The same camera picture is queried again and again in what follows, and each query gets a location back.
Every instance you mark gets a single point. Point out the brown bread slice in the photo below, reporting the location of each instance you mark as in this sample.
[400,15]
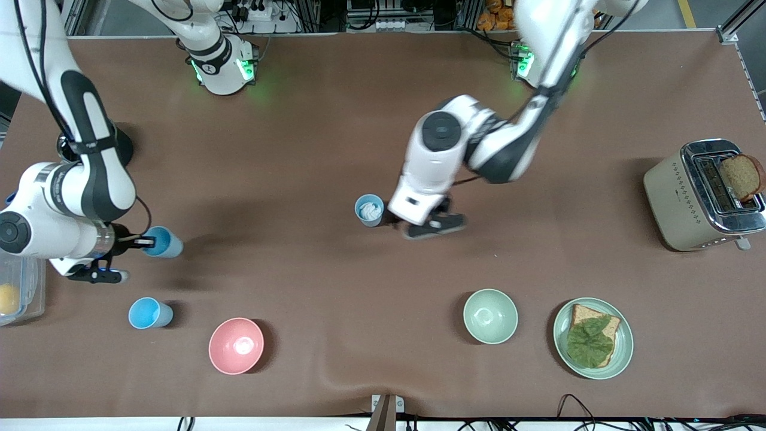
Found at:
[580,314]

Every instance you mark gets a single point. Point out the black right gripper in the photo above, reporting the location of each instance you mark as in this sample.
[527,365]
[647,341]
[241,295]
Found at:
[122,242]

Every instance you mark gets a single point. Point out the pale green plate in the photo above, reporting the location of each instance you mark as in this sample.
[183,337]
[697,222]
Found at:
[622,347]

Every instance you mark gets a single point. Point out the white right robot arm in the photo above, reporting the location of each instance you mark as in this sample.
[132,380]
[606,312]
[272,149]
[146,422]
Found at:
[90,161]

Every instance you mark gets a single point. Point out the beige and chrome toaster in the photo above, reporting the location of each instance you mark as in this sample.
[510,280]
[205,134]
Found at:
[673,203]

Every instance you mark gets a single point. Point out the clear plastic container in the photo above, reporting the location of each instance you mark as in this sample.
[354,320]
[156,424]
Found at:
[33,293]

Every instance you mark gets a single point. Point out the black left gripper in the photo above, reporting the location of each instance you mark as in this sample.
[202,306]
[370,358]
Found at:
[393,221]

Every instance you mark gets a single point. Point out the blue plastic cup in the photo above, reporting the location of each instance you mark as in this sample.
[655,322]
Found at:
[167,244]
[147,313]

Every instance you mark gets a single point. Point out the yellow round fruit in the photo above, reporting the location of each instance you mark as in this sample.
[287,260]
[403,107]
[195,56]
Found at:
[8,298]

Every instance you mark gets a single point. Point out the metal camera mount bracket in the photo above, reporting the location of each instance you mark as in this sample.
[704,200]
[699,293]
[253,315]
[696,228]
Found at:
[386,410]

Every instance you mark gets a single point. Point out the green lettuce leaf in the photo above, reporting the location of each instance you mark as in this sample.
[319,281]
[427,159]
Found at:
[589,344]

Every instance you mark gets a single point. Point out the pink bowl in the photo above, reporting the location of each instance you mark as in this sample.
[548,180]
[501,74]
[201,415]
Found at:
[236,346]

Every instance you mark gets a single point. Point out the bag of orange snacks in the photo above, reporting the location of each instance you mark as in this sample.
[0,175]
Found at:
[499,15]

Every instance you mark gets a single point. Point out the blue cup with white paper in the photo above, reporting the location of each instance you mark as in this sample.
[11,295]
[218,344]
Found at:
[374,222]

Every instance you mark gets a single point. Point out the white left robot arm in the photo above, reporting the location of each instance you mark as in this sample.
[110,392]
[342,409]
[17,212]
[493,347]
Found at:
[440,155]

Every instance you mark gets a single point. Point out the pale green bowl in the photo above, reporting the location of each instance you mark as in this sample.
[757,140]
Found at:
[490,316]

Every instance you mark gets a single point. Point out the white power strip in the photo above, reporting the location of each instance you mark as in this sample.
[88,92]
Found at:
[258,9]

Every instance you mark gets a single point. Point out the brown toast slice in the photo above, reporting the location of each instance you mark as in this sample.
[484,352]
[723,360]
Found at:
[742,176]

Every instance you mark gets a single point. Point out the crumpled white paper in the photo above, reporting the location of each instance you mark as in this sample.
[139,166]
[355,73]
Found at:
[370,211]

